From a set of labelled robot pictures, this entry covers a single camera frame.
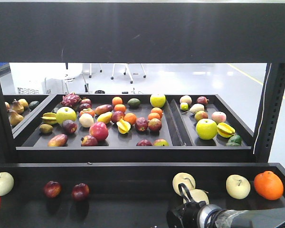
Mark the bumpy orange tangerine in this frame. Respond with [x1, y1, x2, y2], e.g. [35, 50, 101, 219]
[254, 171, 284, 200]

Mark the dark red apple left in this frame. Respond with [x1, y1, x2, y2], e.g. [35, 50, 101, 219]
[43, 180, 62, 198]

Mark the pale pear right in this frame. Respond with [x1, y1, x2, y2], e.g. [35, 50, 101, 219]
[226, 174, 251, 200]

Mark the dark red apple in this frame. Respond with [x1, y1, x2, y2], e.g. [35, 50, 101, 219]
[71, 183, 90, 201]
[43, 180, 62, 198]

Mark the pale pear front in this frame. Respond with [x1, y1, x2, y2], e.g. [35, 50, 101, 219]
[190, 189, 209, 204]

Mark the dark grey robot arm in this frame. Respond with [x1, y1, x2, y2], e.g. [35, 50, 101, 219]
[166, 201, 285, 228]

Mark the pink dragon fruit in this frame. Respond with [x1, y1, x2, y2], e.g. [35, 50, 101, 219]
[60, 92, 81, 108]

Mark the dark red apple right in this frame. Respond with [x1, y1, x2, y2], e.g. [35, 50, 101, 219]
[71, 183, 90, 201]

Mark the big red apple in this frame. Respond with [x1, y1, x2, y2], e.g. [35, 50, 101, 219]
[89, 122, 109, 141]

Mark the black fruit display stand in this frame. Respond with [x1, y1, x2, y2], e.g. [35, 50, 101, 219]
[0, 2, 285, 228]

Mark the yellow star fruit centre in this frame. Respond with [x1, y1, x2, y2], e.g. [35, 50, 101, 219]
[116, 119, 131, 134]

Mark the large green apple tray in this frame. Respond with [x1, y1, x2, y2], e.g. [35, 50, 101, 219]
[56, 107, 76, 125]
[196, 119, 218, 140]

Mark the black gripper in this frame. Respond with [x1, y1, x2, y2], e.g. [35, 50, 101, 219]
[166, 201, 206, 228]

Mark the large green apple right tray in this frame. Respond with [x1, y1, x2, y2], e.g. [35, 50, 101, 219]
[196, 119, 218, 140]

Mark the pale apple far left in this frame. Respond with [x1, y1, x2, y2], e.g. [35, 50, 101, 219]
[0, 172, 14, 196]

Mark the large green apple left tray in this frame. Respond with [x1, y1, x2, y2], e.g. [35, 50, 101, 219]
[56, 107, 76, 125]

